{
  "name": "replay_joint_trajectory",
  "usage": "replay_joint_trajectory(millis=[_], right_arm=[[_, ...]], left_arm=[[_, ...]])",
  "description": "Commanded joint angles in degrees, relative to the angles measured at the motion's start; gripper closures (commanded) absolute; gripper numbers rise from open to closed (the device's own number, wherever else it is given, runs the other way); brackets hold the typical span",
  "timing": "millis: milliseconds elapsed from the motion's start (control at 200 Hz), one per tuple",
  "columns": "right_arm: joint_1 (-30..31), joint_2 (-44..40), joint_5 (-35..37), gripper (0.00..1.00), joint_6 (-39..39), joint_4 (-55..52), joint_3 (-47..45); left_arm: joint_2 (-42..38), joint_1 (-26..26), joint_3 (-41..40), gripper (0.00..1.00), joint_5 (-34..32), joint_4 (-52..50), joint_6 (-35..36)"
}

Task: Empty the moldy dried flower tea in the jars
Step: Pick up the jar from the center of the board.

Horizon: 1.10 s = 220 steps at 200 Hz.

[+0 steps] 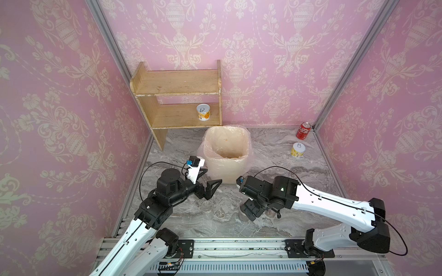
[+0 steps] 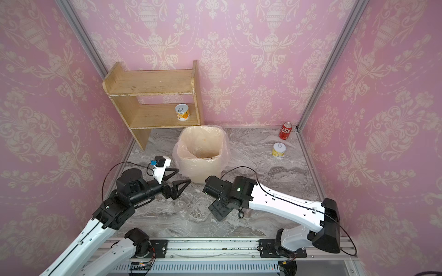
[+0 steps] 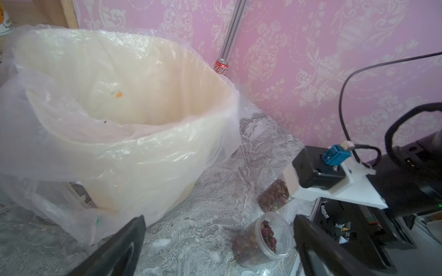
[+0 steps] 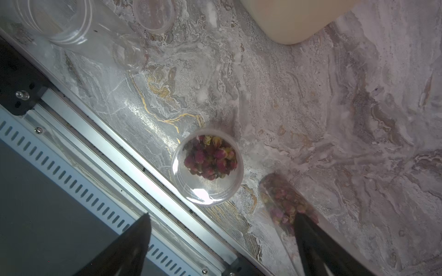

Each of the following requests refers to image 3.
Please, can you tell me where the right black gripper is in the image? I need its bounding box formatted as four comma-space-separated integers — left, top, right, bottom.
312, 198, 417, 274

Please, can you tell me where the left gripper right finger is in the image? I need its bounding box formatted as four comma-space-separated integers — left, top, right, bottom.
293, 215, 373, 276

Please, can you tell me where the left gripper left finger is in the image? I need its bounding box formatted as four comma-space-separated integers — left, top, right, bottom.
67, 216, 146, 276

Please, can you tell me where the clear jar flower tea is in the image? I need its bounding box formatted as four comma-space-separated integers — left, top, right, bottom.
258, 177, 293, 212
233, 212, 295, 267

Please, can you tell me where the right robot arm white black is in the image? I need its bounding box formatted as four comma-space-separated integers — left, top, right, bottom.
313, 102, 442, 274

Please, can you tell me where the clear plastic bin liner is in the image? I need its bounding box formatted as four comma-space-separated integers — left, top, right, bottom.
0, 23, 253, 247

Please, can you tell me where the red cola can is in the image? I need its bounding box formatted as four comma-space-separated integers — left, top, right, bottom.
214, 58, 229, 75

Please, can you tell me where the wooden two-tier shelf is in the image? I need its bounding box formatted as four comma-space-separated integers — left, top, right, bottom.
2, 0, 79, 29

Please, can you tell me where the yellow white can on shelf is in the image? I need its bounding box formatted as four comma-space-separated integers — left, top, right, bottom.
0, 6, 13, 36

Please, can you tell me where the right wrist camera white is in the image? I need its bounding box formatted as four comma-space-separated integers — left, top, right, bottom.
282, 146, 387, 209

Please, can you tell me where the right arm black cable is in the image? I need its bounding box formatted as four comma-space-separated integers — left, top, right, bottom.
337, 51, 442, 168

